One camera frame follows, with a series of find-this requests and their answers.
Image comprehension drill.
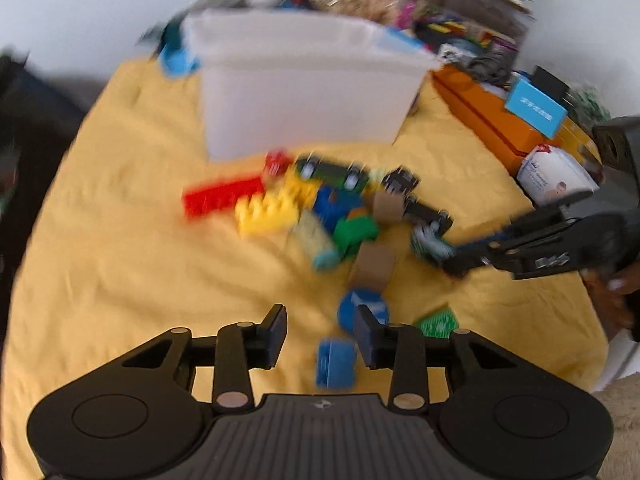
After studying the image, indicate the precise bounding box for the green toy baseplate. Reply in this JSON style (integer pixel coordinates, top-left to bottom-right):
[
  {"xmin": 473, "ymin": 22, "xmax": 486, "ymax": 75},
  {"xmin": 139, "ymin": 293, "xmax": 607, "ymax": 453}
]
[{"xmin": 412, "ymin": 306, "xmax": 460, "ymax": 338}]

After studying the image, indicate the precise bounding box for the dark chair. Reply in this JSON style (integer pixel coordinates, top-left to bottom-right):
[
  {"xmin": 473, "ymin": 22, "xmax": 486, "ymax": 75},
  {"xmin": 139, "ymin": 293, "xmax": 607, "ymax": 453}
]
[{"xmin": 0, "ymin": 52, "xmax": 96, "ymax": 341}]

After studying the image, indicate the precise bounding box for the small green plant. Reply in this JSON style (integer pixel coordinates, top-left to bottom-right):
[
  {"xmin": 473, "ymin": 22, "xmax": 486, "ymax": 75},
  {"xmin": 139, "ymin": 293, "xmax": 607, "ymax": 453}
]
[{"xmin": 567, "ymin": 85, "xmax": 613, "ymax": 126}]

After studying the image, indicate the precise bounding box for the yellow tablecloth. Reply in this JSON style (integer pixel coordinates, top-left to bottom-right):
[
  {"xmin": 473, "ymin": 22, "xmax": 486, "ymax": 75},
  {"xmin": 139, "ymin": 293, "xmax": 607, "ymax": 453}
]
[{"xmin": 7, "ymin": 55, "xmax": 611, "ymax": 480}]

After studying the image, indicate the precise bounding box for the clear plastic jar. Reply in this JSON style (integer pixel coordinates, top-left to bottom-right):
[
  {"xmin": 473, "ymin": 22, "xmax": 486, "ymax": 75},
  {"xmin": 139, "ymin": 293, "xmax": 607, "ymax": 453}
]
[{"xmin": 397, "ymin": 0, "xmax": 536, "ymax": 61}]

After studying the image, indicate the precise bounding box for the wooden cube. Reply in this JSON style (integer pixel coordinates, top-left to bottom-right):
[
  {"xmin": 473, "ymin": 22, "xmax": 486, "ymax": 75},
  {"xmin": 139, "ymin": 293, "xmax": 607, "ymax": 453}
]
[
  {"xmin": 350, "ymin": 242, "xmax": 396, "ymax": 291},
  {"xmin": 372, "ymin": 190, "xmax": 405, "ymax": 225}
]

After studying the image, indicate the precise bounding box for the teal box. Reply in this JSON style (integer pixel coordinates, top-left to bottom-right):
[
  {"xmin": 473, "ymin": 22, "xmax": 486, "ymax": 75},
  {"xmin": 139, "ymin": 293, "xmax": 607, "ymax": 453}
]
[{"xmin": 145, "ymin": 12, "xmax": 188, "ymax": 53}]

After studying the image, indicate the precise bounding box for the long red toy brick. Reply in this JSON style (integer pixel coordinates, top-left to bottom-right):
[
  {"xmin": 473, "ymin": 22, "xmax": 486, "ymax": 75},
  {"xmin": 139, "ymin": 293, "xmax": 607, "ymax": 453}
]
[{"xmin": 182, "ymin": 175, "xmax": 266, "ymax": 219}]

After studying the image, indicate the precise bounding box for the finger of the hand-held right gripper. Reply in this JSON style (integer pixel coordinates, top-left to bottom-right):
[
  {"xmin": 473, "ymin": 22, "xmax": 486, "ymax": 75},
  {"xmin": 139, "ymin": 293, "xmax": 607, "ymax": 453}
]
[
  {"xmin": 441, "ymin": 249, "xmax": 521, "ymax": 279},
  {"xmin": 450, "ymin": 191, "xmax": 599, "ymax": 257}
]

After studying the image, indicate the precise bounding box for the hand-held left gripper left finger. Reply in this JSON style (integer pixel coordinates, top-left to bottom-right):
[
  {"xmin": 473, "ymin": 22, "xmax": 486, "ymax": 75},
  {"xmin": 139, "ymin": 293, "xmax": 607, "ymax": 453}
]
[{"xmin": 122, "ymin": 304, "xmax": 289, "ymax": 413}]

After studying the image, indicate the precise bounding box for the small red toy brick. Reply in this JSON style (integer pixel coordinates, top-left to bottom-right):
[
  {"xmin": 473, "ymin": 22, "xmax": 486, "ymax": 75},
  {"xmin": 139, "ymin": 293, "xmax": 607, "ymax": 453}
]
[{"xmin": 264, "ymin": 150, "xmax": 294, "ymax": 179}]

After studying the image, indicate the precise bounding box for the small black toy car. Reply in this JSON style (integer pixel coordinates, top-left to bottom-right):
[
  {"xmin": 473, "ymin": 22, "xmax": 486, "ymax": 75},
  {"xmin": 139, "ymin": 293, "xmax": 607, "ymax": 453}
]
[{"xmin": 382, "ymin": 166, "xmax": 421, "ymax": 196}]

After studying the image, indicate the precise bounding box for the orange box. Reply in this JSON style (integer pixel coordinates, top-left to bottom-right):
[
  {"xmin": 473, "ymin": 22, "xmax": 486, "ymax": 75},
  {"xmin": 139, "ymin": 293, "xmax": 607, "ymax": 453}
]
[{"xmin": 432, "ymin": 62, "xmax": 566, "ymax": 176}]

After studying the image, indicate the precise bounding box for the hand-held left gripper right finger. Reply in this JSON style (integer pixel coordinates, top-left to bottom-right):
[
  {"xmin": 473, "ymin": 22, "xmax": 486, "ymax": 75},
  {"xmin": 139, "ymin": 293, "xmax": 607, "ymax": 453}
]
[{"xmin": 354, "ymin": 305, "xmax": 521, "ymax": 411}]

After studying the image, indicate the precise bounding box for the green toy brick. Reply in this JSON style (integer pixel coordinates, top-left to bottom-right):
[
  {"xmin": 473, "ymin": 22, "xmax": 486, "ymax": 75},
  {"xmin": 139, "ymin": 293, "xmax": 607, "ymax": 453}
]
[{"xmin": 332, "ymin": 212, "xmax": 380, "ymax": 259}]

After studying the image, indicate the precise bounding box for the person's right hand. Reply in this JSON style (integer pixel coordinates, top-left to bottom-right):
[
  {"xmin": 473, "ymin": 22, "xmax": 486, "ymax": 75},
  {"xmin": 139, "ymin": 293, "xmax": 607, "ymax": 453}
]
[{"xmin": 582, "ymin": 260, "xmax": 640, "ymax": 342}]

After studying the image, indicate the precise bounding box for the yellow box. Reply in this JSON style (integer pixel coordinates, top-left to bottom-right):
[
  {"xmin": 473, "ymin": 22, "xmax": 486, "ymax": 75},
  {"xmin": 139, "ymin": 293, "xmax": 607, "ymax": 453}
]
[{"xmin": 555, "ymin": 115, "xmax": 603, "ymax": 166}]

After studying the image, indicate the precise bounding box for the black box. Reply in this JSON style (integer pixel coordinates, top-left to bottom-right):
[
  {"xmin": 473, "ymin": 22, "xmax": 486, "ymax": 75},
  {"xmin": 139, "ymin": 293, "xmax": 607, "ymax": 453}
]
[{"xmin": 530, "ymin": 66, "xmax": 571, "ymax": 106}]

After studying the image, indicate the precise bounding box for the long black toy car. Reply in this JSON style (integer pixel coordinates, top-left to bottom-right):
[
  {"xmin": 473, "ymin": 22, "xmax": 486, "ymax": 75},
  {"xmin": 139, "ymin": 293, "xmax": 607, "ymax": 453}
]
[{"xmin": 402, "ymin": 195, "xmax": 453, "ymax": 233}]

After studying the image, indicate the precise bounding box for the light blue toy brick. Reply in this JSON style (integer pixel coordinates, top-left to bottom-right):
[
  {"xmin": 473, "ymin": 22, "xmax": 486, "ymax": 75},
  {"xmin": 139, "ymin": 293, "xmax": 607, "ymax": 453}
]
[{"xmin": 315, "ymin": 339, "xmax": 358, "ymax": 390}]

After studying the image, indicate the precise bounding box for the yellow toy brick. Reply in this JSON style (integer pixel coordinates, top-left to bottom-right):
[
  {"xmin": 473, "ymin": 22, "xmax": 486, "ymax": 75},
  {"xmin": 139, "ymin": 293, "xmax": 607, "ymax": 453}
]
[{"xmin": 236, "ymin": 180, "xmax": 316, "ymax": 236}]

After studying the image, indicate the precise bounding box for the white tissue pack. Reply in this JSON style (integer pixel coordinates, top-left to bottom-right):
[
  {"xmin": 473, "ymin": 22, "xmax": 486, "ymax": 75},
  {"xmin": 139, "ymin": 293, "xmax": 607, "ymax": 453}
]
[{"xmin": 515, "ymin": 144, "xmax": 601, "ymax": 206}]

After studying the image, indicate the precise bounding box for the white plastic bin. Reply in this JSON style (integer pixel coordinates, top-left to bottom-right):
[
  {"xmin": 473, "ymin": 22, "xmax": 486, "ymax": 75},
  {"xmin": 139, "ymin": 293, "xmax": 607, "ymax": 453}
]
[{"xmin": 185, "ymin": 10, "xmax": 442, "ymax": 163}]

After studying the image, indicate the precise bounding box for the teal toy piece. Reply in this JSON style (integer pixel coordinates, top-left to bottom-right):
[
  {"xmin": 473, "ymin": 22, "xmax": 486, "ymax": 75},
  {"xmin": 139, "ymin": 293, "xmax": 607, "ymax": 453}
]
[{"xmin": 411, "ymin": 225, "xmax": 454, "ymax": 263}]

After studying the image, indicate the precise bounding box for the green and black toy vehicle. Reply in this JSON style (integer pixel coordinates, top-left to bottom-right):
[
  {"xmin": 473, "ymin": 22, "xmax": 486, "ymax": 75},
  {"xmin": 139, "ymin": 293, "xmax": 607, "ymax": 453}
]
[{"xmin": 292, "ymin": 155, "xmax": 371, "ymax": 194}]

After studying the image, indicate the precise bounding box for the blue round toy sign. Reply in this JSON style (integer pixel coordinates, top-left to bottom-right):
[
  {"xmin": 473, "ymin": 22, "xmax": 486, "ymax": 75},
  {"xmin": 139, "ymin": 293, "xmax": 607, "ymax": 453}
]
[{"xmin": 337, "ymin": 287, "xmax": 390, "ymax": 336}]

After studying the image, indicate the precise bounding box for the blue card box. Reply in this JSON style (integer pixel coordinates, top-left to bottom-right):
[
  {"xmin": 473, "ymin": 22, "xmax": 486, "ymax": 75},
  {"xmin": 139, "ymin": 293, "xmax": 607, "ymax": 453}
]
[{"xmin": 504, "ymin": 77, "xmax": 568, "ymax": 139}]

